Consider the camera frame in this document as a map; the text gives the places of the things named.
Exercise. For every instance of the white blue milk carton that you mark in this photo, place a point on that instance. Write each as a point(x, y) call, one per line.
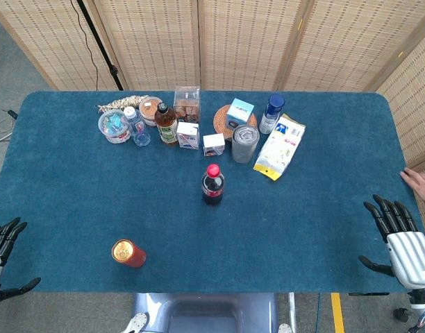
point(188, 137)

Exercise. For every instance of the clear plastic box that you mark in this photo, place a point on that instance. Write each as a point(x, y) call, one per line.
point(187, 104)

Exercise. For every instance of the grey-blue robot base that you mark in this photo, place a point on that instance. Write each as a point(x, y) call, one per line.
point(205, 312)

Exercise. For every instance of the white yellow snack package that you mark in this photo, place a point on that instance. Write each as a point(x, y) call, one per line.
point(280, 147)

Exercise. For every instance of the white perforated foot plate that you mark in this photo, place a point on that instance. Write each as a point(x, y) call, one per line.
point(284, 328)
point(137, 322)

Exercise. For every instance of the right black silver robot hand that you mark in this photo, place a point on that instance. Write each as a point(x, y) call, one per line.
point(410, 256)

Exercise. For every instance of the white bottle blue cap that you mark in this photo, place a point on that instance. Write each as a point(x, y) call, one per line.
point(271, 116)

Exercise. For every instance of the light blue cube box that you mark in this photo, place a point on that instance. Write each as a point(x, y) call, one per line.
point(239, 112)

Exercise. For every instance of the brown tea bottle black cap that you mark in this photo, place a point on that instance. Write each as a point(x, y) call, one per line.
point(166, 126)

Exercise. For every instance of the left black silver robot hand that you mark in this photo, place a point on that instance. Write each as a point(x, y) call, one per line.
point(0, 239)

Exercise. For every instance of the white table leg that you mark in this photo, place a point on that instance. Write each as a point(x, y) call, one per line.
point(292, 312)

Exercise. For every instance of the cola bottle red cap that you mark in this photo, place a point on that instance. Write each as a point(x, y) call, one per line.
point(212, 189)

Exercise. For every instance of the black tripod stand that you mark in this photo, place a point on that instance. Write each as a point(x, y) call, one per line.
point(101, 45)

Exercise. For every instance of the blue carpet table cover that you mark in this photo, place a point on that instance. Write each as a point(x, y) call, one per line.
point(233, 229)

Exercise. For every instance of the clear water bottle white cap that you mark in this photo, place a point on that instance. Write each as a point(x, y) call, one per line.
point(139, 130)

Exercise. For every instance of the orange soda can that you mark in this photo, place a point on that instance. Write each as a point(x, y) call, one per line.
point(131, 255)

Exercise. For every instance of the round container brown contents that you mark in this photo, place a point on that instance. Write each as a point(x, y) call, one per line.
point(148, 109)

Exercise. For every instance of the bare human hand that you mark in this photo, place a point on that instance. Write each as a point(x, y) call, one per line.
point(421, 182)

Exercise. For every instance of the round clear tub of clips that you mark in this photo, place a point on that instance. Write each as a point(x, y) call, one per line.
point(112, 126)

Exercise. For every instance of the grey trash bag roll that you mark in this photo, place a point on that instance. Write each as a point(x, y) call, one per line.
point(244, 145)

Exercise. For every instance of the small white cardboard box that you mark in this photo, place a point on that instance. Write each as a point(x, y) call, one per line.
point(213, 145)

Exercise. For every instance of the round woven coaster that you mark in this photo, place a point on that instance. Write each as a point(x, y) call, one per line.
point(220, 121)

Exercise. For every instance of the black caster wheel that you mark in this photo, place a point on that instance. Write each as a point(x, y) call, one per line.
point(401, 314)

